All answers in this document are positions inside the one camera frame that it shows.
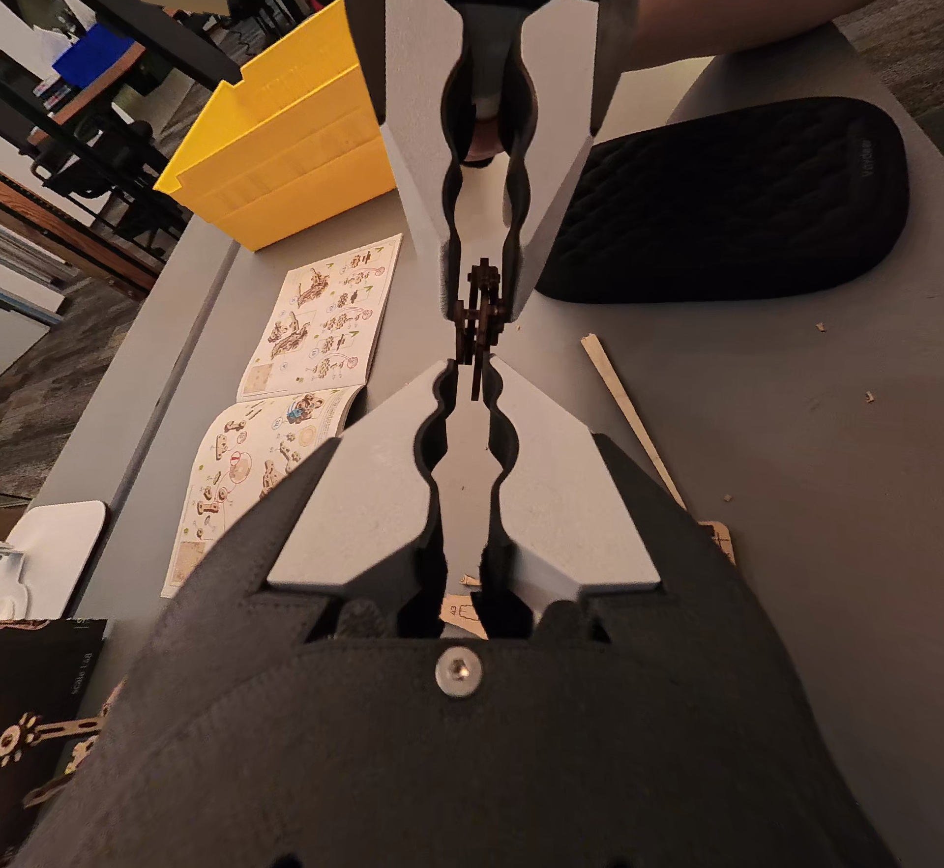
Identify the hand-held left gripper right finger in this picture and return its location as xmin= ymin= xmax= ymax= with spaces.
xmin=481 ymin=354 xmax=663 ymax=638

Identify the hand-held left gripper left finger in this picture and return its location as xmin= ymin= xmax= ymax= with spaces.
xmin=267 ymin=358 xmax=460 ymax=638

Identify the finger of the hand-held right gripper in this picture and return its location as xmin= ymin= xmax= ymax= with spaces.
xmin=501 ymin=0 xmax=600 ymax=321
xmin=385 ymin=0 xmax=467 ymax=318

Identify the small wooden model assembly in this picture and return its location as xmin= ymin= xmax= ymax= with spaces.
xmin=451 ymin=258 xmax=511 ymax=401

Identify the laser-cut wooden parts sheet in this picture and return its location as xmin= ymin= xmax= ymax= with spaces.
xmin=441 ymin=520 xmax=738 ymax=640

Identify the black model kit box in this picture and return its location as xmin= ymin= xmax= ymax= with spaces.
xmin=0 ymin=617 xmax=112 ymax=868

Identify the partly built wooden model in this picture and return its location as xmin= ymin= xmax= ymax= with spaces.
xmin=0 ymin=684 xmax=126 ymax=810

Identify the person's right hand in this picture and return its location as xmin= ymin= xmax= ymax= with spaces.
xmin=463 ymin=117 xmax=511 ymax=165

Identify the thin wooden stick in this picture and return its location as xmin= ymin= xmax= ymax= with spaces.
xmin=580 ymin=333 xmax=687 ymax=511

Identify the yellow plastic bin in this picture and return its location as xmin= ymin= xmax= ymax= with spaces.
xmin=153 ymin=0 xmax=399 ymax=253

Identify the black padded wrist rest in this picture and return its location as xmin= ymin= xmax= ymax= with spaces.
xmin=534 ymin=96 xmax=910 ymax=305

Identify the illustrated instruction booklet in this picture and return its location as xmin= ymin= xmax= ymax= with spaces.
xmin=161 ymin=232 xmax=404 ymax=600

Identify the blue storage bin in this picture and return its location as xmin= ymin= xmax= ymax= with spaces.
xmin=52 ymin=24 xmax=119 ymax=87

